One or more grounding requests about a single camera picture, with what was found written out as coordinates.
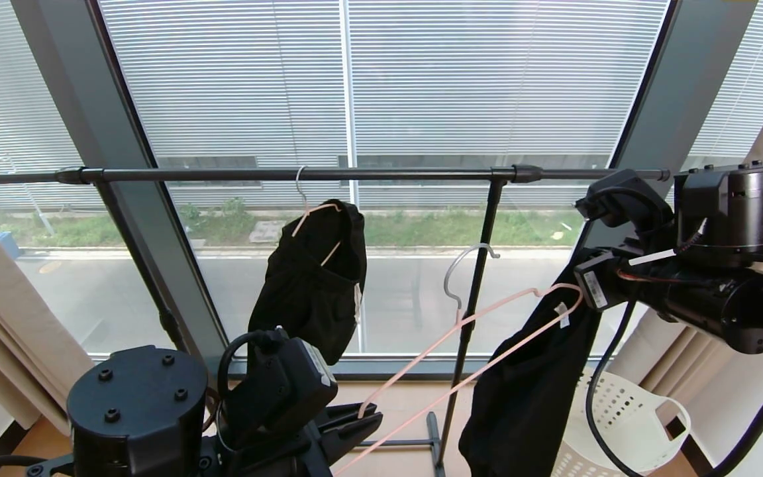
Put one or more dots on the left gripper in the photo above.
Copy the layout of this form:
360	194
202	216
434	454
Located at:
282	457

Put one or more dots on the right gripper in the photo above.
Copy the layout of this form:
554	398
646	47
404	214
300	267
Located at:
719	305

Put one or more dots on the pink clothes hanger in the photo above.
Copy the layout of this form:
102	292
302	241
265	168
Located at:
300	192
421	351

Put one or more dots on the black shorts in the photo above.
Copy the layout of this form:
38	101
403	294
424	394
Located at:
308	291

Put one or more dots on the black garment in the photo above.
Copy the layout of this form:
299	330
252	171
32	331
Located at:
527	397

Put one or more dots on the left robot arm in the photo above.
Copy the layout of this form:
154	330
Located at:
136	411

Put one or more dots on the white laundry basket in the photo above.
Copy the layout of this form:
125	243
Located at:
626	411

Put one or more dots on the black clothes rack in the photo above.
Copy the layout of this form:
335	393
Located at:
289	174

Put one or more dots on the window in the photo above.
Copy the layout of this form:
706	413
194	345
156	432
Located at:
63	86

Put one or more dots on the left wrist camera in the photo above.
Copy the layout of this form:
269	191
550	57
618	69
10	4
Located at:
289	384

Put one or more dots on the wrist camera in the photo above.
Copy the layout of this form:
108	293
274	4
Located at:
289	384
626	199

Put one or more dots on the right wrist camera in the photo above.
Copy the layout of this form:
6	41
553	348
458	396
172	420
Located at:
626	199

